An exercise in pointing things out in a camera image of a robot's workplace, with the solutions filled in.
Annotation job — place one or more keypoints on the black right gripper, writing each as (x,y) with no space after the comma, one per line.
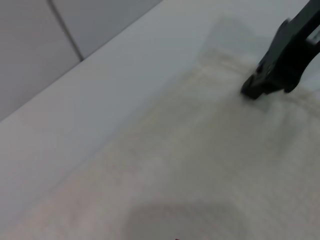
(295,42)

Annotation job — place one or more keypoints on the cream white ribbed towel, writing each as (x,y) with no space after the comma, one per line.
(205,155)

